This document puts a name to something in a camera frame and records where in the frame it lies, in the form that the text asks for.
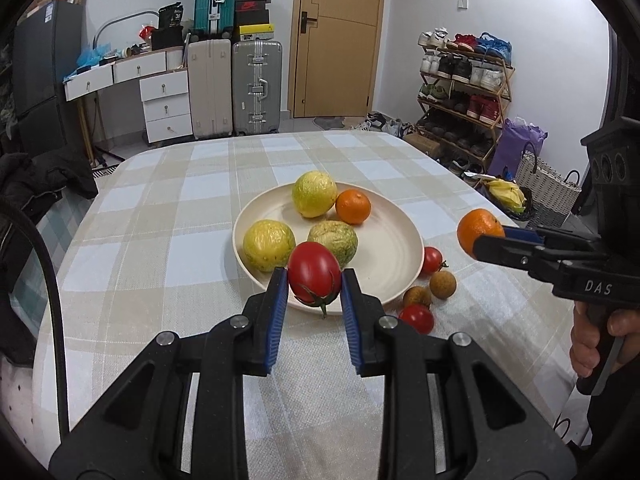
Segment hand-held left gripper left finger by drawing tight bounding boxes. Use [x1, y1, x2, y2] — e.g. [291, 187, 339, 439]
[48, 267, 289, 480]

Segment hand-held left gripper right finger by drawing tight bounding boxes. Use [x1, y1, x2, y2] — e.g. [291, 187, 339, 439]
[341, 268, 576, 480]

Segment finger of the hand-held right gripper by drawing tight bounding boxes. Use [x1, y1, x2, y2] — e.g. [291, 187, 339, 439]
[472, 234, 608, 286]
[502, 226, 603, 253]

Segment orange mandarin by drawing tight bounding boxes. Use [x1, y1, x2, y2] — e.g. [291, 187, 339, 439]
[457, 208, 506, 261]
[335, 188, 372, 225]

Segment red tomato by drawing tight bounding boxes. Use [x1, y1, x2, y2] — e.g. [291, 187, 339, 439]
[419, 246, 449, 276]
[397, 304, 435, 335]
[287, 241, 343, 319]

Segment large pale yellow guava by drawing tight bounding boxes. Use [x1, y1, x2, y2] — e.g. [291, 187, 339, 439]
[243, 220, 296, 273]

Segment cream round plate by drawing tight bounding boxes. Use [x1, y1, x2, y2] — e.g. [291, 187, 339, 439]
[232, 182, 425, 316]

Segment mottled yellow-green passion fruit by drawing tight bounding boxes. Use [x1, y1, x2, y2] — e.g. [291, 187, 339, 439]
[306, 220, 359, 268]

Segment bright yellow lemon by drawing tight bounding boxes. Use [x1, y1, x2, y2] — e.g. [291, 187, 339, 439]
[292, 170, 339, 219]

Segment person's right hand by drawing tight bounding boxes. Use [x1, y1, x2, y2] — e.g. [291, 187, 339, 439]
[570, 305, 640, 379]

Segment yellow bananas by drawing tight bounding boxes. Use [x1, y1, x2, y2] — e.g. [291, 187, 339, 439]
[482, 178, 533, 213]

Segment woven basket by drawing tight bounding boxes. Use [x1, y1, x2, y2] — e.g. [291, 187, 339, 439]
[515, 150, 583, 216]

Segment brown longan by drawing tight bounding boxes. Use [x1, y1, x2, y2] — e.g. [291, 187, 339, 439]
[402, 286, 432, 309]
[429, 270, 458, 299]

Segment purple bag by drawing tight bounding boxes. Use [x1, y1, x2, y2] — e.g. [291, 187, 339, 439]
[487, 117, 548, 181]

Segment small brown cardboard box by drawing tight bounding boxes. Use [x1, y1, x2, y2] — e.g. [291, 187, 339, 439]
[402, 131, 442, 157]

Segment wooden shoe rack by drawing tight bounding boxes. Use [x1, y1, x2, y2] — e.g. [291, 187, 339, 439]
[415, 42, 516, 176]

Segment shoe rack with shoes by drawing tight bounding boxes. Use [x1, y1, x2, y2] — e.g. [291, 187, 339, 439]
[416, 27, 513, 173]

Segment pile of loose shoes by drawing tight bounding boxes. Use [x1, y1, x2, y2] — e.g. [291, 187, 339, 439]
[347, 112, 418, 138]

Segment silver suitcase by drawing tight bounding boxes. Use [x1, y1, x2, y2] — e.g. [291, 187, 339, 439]
[231, 39, 284, 137]

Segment beige suitcase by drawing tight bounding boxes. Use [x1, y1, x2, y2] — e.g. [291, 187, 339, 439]
[186, 38, 234, 141]

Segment white drawer cabinet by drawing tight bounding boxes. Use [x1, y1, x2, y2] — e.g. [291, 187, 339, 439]
[139, 69, 194, 144]

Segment white dotted cushion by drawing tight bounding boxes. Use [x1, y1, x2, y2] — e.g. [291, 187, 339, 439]
[0, 355, 56, 441]

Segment tan wooden door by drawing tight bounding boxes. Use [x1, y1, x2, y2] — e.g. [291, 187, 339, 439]
[288, 0, 388, 120]

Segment black jacket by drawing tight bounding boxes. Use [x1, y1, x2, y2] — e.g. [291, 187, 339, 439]
[0, 151, 99, 211]

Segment yellow shoebox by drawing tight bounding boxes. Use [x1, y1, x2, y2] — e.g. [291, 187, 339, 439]
[238, 23, 277, 42]

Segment white desk with drawers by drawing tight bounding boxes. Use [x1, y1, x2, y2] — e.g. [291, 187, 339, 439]
[62, 46, 191, 106]

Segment black box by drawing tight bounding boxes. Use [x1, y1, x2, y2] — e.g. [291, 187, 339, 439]
[151, 27, 185, 51]

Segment black bag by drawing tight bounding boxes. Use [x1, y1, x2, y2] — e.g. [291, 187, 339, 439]
[158, 2, 186, 30]

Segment blue plastic bag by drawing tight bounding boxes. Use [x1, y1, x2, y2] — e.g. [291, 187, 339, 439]
[75, 42, 117, 68]

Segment grey arched desk lamp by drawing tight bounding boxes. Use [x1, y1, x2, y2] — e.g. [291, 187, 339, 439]
[94, 10, 160, 51]

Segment dark grey refrigerator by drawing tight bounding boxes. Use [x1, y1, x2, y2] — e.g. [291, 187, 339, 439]
[11, 0, 86, 156]

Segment black cable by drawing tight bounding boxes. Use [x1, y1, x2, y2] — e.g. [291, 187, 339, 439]
[0, 195, 71, 441]

